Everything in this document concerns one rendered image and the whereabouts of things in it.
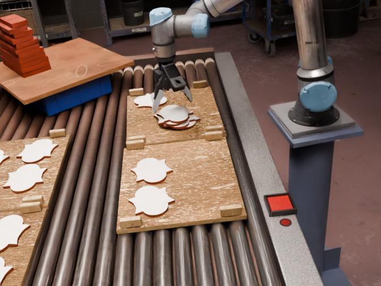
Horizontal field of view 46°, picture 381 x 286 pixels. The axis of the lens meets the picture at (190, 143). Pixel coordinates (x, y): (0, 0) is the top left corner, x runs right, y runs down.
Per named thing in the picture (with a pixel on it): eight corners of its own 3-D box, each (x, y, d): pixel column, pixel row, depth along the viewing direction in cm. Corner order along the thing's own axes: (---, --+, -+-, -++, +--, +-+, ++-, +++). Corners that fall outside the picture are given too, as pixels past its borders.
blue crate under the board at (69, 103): (81, 74, 219) (76, 54, 213) (114, 92, 197) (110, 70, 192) (20, 95, 203) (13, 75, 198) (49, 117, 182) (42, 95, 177)
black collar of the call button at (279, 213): (290, 196, 128) (290, 192, 127) (297, 214, 122) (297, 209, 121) (263, 199, 128) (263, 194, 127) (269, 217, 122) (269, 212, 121)
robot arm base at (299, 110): (322, 102, 178) (324, 79, 173) (341, 119, 166) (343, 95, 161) (287, 109, 177) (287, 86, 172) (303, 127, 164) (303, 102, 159)
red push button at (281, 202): (287, 198, 127) (288, 194, 127) (293, 212, 122) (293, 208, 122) (266, 201, 127) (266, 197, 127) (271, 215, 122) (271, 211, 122)
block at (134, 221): (142, 222, 121) (141, 214, 120) (142, 227, 120) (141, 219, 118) (120, 224, 121) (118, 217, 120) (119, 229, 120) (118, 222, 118)
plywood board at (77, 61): (80, 40, 230) (80, 37, 229) (134, 64, 196) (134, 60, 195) (-18, 71, 205) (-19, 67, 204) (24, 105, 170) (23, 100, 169)
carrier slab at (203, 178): (225, 140, 156) (225, 136, 155) (246, 219, 121) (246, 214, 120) (124, 151, 155) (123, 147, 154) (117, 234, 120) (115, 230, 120)
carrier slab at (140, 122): (209, 88, 192) (209, 84, 192) (226, 137, 158) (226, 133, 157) (127, 99, 191) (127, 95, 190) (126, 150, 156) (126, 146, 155)
